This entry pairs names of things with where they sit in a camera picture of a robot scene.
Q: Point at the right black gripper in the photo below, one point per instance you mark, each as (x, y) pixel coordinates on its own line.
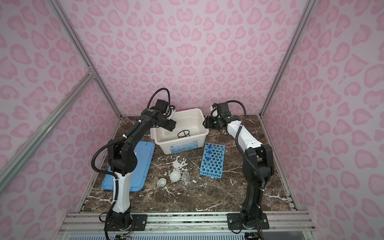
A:
(209, 123)

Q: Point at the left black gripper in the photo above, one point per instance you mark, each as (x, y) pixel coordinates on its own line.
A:
(171, 125)

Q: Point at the black wire ring stand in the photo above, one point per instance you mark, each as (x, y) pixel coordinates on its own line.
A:
(183, 134)

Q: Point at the clear glass beaker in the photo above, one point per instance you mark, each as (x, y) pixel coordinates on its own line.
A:
(186, 177)

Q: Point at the small white crucible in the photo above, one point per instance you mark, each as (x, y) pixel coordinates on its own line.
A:
(162, 182)

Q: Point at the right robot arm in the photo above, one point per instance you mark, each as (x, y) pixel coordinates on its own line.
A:
(258, 164)

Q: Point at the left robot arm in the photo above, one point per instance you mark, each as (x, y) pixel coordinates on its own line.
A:
(123, 162)

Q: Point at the white plastic storage box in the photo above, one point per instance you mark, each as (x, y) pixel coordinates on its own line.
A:
(186, 120)

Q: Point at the blue test tube rack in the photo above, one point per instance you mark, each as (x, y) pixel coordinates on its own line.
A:
(217, 161)

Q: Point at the blue plastic box lid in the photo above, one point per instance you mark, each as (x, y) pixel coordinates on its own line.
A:
(144, 152)

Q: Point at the white evaporating dish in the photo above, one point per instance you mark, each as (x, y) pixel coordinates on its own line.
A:
(175, 176)

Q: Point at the aluminium corner frame post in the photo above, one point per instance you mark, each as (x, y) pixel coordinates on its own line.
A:
(79, 46)

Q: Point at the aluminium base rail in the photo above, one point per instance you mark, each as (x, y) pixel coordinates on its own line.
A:
(289, 225)

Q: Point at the right aluminium corner post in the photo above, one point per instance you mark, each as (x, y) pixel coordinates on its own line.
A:
(296, 36)

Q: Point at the diagonal aluminium frame bar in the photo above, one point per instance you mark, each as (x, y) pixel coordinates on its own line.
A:
(19, 160)

